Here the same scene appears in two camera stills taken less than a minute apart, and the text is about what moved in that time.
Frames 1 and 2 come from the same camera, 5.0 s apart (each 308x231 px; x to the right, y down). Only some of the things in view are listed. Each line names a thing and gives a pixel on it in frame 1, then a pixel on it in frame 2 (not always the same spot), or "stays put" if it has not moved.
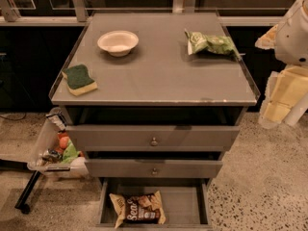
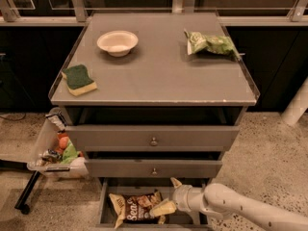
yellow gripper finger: x=269 y=39 to x=163 y=208
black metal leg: x=21 y=203 stays put
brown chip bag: x=139 y=209 stays put
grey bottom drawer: x=187 y=202 stays put
